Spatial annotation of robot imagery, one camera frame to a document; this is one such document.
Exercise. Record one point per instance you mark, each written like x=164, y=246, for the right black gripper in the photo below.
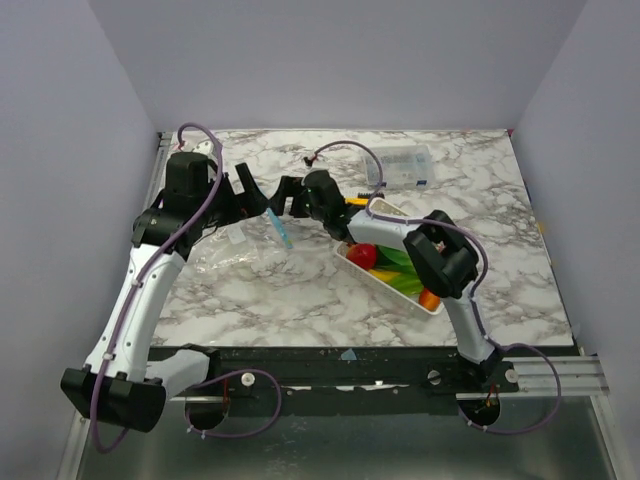
x=298, y=197

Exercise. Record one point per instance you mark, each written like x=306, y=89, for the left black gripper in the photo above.
x=254, y=201

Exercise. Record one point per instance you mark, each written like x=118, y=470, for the clear zip top bag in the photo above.
x=246, y=241

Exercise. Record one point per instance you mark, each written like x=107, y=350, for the green toy leafy vegetable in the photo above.
x=390, y=259

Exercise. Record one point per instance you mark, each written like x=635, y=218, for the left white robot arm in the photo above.
x=117, y=383

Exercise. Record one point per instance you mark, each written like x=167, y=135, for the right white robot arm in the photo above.
x=449, y=261

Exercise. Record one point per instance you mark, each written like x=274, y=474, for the black bit holder strip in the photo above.
x=372, y=194

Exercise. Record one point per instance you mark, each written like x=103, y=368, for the white perforated plastic basket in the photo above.
x=381, y=288

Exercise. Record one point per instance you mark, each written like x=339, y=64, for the red yellow toy apple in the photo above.
x=362, y=255

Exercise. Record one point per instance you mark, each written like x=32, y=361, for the clear plastic screw box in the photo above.
x=399, y=167

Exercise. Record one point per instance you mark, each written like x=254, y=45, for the yellow toy banana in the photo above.
x=385, y=276

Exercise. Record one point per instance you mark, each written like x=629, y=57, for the orange red toy fruit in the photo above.
x=429, y=300

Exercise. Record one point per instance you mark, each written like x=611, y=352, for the yellow handled screwdriver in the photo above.
x=357, y=201

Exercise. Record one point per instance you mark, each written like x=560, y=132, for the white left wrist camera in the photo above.
x=207, y=148

